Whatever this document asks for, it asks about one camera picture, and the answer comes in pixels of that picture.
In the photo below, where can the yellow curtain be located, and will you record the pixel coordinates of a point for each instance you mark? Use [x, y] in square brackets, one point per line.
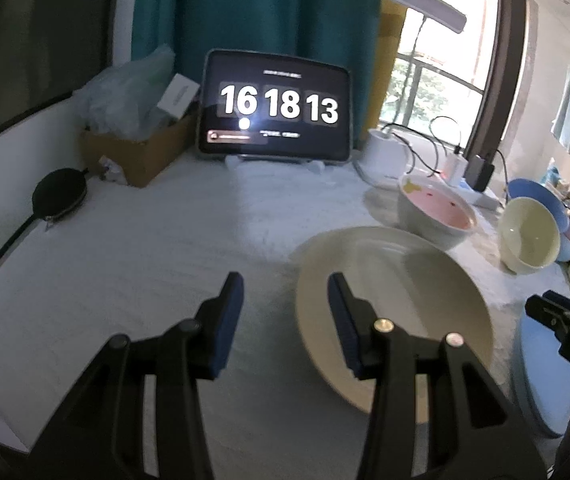
[390, 25]

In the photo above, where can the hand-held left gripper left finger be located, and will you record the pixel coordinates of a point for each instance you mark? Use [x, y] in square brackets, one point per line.
[227, 320]

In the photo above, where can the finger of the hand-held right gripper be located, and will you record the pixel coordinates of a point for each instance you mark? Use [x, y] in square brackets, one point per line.
[552, 312]

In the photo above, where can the pink strawberry bowl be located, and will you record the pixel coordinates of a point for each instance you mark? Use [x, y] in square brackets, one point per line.
[435, 210]

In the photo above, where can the black round pouch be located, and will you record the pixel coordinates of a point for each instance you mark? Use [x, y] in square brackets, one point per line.
[60, 192]

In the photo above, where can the white desk lamp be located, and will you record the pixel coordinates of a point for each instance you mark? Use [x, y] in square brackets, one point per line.
[385, 157]

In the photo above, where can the cardboard box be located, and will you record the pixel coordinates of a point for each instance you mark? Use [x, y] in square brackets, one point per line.
[150, 160]

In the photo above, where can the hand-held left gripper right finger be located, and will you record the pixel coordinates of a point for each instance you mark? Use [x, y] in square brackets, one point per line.
[342, 320]

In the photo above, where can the white charger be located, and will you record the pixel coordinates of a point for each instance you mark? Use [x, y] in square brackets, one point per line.
[454, 170]

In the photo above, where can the cream plate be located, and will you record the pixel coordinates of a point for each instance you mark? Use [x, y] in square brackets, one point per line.
[415, 280]

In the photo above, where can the blue plate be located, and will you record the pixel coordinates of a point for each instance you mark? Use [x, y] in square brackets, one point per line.
[540, 375]

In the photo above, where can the crumpled white wrapper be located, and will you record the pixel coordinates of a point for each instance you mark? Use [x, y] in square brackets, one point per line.
[112, 170]

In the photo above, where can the teal curtain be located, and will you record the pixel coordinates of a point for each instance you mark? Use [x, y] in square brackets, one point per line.
[265, 10]

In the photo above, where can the clear plastic bag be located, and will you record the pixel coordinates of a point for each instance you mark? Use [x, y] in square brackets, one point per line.
[115, 95]

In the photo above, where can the balcony railing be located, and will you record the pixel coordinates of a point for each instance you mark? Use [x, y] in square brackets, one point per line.
[430, 90]

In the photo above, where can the blue and white packet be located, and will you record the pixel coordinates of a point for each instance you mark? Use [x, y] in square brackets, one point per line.
[551, 172]

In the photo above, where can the pale green bowl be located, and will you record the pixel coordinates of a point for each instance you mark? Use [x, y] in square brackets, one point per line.
[525, 235]

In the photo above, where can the black charger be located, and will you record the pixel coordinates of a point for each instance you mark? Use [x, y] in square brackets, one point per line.
[479, 172]

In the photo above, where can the small white box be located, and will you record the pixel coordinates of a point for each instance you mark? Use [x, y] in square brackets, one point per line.
[177, 95]

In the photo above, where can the blue bowl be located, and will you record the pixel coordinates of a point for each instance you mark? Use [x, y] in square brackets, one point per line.
[550, 200]

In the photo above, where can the dark sliding door frame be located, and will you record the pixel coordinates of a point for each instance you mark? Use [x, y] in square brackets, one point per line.
[505, 60]

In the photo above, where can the tablet with clock display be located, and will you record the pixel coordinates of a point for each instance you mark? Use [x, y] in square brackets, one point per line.
[275, 135]

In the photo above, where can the white power strip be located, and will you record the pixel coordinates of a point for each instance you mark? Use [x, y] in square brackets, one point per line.
[485, 200]

